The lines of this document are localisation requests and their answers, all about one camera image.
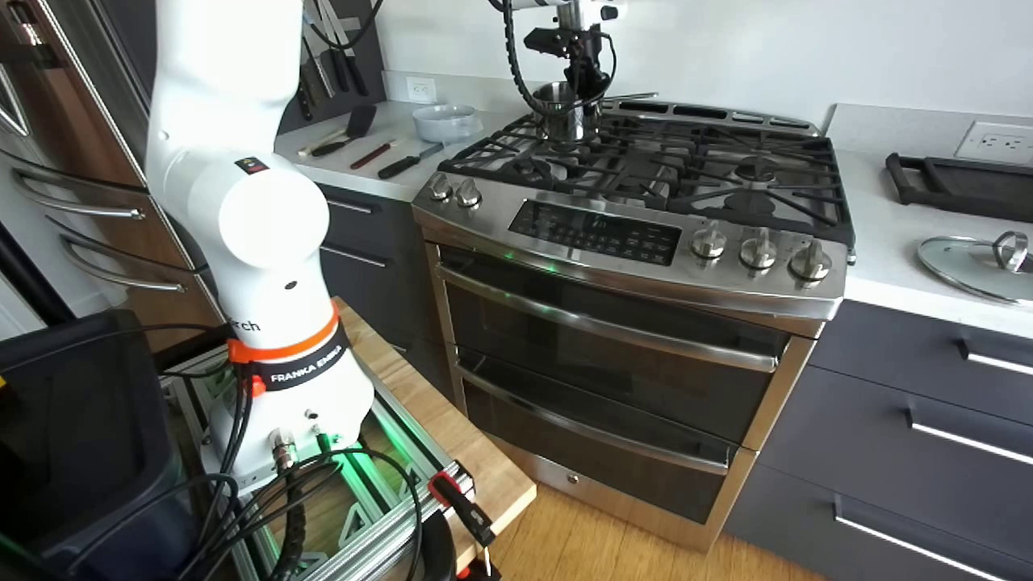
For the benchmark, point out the dark gray drawer front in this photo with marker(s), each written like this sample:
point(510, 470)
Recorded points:
point(376, 301)
point(817, 535)
point(924, 359)
point(893, 456)
point(361, 221)

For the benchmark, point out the black rectangular tray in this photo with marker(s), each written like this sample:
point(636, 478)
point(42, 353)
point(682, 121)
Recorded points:
point(958, 183)

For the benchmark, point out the black plastic bin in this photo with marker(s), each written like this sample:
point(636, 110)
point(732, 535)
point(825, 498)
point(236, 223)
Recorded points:
point(77, 452)

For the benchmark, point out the glass pot lid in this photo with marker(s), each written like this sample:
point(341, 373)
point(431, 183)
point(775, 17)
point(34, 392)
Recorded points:
point(969, 265)

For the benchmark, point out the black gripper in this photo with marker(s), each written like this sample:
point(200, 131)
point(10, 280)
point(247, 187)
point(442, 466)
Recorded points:
point(584, 58)

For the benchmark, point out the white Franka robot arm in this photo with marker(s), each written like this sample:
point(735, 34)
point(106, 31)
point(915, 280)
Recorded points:
point(259, 228)

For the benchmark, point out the clear plastic container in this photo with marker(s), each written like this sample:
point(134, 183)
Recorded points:
point(447, 125)

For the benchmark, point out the wrist mounted camera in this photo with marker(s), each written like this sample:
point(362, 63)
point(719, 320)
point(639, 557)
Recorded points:
point(545, 39)

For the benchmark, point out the stainless steel gas range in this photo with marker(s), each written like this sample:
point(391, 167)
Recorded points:
point(616, 355)

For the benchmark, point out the wooden robot cart top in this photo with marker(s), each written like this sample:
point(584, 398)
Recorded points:
point(471, 452)

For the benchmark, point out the stainless steel pot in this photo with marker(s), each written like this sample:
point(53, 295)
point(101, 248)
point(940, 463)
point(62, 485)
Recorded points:
point(549, 123)

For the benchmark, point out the red and black clamp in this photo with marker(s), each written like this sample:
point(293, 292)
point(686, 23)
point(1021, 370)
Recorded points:
point(464, 503)

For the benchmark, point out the dark knife board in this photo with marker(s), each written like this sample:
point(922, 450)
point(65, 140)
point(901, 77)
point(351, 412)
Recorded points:
point(365, 34)

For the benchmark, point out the white wall outlet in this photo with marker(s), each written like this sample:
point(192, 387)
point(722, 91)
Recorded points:
point(994, 140)
point(413, 89)

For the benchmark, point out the aluminium cart frame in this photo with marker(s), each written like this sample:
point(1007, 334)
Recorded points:
point(365, 535)

